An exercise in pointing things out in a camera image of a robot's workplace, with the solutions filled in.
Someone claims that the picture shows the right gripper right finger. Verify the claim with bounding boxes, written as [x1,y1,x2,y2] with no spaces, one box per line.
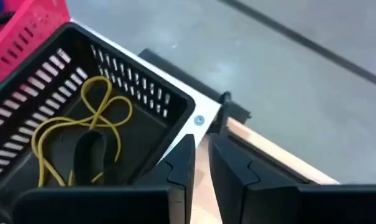
[208,133,376,224]

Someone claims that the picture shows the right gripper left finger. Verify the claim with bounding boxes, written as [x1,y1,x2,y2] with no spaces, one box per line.
[12,133,196,224]

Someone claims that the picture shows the black plastic basket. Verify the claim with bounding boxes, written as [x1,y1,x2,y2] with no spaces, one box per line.
[0,22,196,224]

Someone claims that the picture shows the small black block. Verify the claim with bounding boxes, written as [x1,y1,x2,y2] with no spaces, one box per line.
[73,129,108,187]

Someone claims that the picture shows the yellow cable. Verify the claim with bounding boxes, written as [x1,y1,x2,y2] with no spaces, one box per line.
[30,75,134,188]

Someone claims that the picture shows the red plastic basket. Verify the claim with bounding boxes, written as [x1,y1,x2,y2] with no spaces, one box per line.
[0,0,71,90]

